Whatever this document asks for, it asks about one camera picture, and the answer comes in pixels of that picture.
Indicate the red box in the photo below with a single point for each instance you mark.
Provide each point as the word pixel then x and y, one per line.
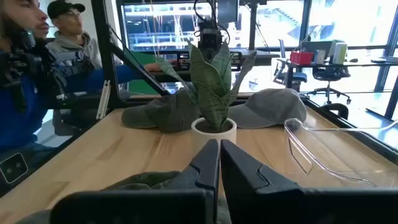
pixel 301 58

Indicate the green board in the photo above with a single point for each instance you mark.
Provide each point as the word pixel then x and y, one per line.
pixel 141 87

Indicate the black hanging monitor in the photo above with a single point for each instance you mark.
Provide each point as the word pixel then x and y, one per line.
pixel 227 11

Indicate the white canister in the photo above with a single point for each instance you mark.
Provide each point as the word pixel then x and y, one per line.
pixel 339 53

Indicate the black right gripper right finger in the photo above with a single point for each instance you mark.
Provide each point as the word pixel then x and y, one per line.
pixel 280 205

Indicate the black office chair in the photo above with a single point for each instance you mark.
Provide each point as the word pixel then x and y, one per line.
pixel 329 74

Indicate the small grey canister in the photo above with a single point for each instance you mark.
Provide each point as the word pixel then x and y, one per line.
pixel 319 57

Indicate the clear plastic bin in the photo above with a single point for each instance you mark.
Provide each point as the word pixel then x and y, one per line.
pixel 298 146

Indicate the snake plant in white pot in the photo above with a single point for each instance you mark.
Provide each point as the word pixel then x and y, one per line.
pixel 211 93

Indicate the grey baseball cap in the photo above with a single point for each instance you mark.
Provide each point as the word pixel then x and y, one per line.
pixel 270 107

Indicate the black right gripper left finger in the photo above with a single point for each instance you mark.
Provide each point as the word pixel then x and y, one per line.
pixel 192 205

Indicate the black office desk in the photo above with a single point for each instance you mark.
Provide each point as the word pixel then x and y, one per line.
pixel 357 65

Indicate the blue office chair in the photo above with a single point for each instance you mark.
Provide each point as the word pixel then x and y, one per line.
pixel 298 77

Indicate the dark green baseball cap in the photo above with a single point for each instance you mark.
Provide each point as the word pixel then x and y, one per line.
pixel 164 115
pixel 140 182

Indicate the person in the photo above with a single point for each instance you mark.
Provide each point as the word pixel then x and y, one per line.
pixel 18 124
pixel 73 28

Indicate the white plastic strips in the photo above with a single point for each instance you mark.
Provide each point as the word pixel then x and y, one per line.
pixel 102 102

